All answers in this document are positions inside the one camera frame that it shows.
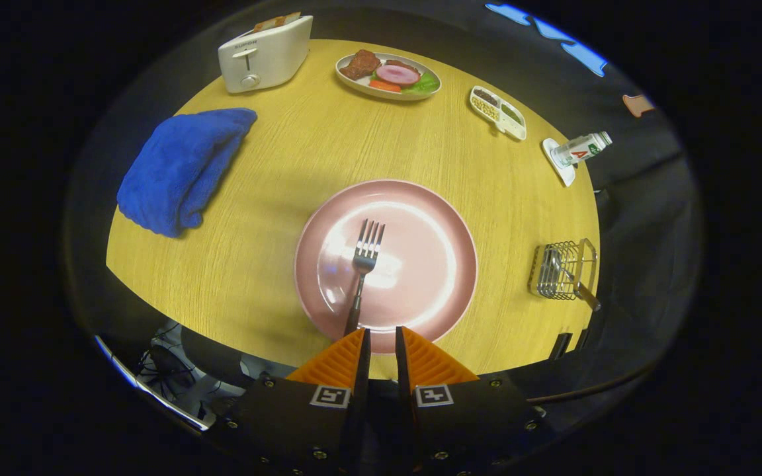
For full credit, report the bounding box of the white drink bottle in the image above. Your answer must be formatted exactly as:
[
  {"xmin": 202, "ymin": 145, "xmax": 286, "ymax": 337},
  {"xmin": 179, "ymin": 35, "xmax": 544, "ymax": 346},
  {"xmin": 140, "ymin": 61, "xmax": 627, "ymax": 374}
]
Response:
[{"xmin": 550, "ymin": 131, "xmax": 613, "ymax": 169}]

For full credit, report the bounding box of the white square coaster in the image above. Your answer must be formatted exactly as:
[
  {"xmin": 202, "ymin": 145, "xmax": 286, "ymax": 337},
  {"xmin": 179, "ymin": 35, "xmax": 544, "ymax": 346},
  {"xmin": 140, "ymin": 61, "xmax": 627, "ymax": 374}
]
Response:
[{"xmin": 542, "ymin": 138, "xmax": 577, "ymax": 187}]

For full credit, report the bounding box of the wooden handled fork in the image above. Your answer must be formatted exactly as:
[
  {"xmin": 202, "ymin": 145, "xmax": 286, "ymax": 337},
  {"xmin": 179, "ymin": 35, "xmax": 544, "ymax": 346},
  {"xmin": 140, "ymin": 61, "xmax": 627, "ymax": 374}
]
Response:
[{"xmin": 344, "ymin": 219, "xmax": 386, "ymax": 337}]

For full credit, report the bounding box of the white divided bean dish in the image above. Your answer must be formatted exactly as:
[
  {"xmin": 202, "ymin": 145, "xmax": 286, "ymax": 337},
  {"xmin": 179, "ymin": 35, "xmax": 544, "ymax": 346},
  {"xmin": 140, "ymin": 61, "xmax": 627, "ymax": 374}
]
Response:
[{"xmin": 469, "ymin": 85, "xmax": 527, "ymax": 141}]

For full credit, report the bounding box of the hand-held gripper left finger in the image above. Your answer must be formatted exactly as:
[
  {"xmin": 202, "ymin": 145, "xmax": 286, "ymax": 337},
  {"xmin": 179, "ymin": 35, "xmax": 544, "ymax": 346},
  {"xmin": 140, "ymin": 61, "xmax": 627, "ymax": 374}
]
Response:
[{"xmin": 212, "ymin": 327, "xmax": 372, "ymax": 476}]

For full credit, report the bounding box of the silver metal rail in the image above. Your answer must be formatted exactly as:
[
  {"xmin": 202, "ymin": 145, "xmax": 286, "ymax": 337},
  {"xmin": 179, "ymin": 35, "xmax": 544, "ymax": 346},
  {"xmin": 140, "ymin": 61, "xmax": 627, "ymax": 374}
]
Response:
[{"xmin": 93, "ymin": 335, "xmax": 213, "ymax": 432}]

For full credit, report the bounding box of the wooden handled spoon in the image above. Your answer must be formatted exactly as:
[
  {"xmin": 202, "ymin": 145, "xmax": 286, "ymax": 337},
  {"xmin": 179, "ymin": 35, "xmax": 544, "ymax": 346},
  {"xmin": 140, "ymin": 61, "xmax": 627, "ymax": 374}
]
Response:
[{"xmin": 543, "ymin": 248, "xmax": 602, "ymax": 312}]

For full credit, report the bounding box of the pink plate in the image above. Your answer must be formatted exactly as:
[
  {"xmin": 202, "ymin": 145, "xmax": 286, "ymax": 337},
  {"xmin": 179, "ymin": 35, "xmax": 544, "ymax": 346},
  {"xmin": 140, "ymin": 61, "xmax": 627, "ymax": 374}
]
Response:
[{"xmin": 294, "ymin": 179, "xmax": 478, "ymax": 354}]

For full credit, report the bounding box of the white toaster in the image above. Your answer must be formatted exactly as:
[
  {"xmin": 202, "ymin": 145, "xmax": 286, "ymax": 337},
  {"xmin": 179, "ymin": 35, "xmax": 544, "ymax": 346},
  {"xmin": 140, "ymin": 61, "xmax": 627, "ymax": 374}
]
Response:
[{"xmin": 218, "ymin": 15, "xmax": 314, "ymax": 94}]

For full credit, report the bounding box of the metal wire cutlery rack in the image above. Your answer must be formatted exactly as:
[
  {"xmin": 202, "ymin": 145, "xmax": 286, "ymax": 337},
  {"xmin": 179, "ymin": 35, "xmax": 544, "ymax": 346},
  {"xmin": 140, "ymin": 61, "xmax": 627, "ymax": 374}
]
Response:
[{"xmin": 528, "ymin": 238, "xmax": 599, "ymax": 301}]

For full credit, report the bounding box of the blue towel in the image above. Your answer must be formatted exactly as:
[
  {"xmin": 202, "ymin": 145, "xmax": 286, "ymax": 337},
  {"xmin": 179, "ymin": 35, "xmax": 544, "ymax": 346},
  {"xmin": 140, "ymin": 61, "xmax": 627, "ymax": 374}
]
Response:
[{"xmin": 117, "ymin": 108, "xmax": 258, "ymax": 239}]

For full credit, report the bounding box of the tangle of dark cables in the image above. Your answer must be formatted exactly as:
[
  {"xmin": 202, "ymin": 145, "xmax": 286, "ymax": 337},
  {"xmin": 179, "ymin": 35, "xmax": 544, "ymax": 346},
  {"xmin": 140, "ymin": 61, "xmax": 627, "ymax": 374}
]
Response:
[{"xmin": 133, "ymin": 321, "xmax": 249, "ymax": 424}]

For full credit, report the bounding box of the large brown meat slice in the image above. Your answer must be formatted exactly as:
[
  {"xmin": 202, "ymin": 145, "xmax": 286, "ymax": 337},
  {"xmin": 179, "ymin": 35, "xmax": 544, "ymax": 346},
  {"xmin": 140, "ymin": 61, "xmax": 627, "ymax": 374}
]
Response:
[{"xmin": 339, "ymin": 50, "xmax": 382, "ymax": 81}]

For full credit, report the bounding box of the pink ham slice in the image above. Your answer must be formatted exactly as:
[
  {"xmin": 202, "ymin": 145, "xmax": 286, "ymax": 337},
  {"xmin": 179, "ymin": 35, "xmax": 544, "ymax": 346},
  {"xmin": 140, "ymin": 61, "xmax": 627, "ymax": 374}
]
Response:
[{"xmin": 375, "ymin": 63, "xmax": 421, "ymax": 88}]

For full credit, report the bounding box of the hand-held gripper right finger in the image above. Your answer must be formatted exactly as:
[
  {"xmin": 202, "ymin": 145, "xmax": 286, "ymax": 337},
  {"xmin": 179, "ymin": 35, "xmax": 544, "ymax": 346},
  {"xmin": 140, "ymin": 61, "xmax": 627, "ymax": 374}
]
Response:
[{"xmin": 396, "ymin": 326, "xmax": 547, "ymax": 476}]

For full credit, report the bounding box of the green lettuce leaf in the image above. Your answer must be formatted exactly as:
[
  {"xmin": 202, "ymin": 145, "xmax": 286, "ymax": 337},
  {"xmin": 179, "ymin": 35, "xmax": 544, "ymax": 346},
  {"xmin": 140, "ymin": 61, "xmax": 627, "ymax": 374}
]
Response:
[{"xmin": 407, "ymin": 71, "xmax": 441, "ymax": 95}]

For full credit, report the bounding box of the white food plate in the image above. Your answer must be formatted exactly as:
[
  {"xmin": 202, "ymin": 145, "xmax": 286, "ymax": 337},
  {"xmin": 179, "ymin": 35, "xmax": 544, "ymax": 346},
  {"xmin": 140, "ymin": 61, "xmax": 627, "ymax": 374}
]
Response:
[{"xmin": 335, "ymin": 50, "xmax": 442, "ymax": 101}]

